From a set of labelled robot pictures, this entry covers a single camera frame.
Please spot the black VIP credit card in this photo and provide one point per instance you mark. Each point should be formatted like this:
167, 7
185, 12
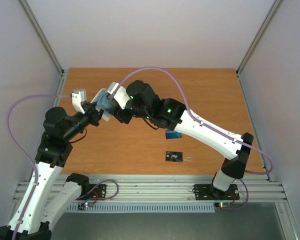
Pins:
174, 156

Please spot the left circuit board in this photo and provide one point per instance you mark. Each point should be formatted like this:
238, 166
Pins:
84, 206

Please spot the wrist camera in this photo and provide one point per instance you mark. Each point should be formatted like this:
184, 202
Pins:
79, 96
120, 96

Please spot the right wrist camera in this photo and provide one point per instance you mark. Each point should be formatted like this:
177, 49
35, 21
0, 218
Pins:
120, 96

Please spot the grey slotted cable duct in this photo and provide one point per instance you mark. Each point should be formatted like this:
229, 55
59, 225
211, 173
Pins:
133, 208

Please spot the blue credit card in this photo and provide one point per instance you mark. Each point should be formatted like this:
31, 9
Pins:
172, 135

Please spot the right circuit board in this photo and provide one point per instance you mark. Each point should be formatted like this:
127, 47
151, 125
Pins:
222, 205

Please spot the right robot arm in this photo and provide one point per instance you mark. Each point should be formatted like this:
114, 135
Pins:
139, 100

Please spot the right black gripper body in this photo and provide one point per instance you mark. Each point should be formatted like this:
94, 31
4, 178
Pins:
120, 114

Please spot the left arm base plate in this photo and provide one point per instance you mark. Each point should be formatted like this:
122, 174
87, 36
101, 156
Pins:
98, 192

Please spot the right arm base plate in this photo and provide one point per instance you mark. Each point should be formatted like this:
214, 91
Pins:
206, 192

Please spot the beige card holder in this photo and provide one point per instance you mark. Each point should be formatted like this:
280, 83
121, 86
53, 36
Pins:
103, 103

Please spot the circuit board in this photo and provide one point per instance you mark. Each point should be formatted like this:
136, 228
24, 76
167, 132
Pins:
222, 205
84, 206

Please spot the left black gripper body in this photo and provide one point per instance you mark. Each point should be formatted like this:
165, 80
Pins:
91, 111

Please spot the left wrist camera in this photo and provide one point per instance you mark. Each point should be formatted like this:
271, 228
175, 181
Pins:
79, 96

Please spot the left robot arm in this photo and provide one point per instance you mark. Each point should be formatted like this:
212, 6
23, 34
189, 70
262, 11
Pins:
36, 218

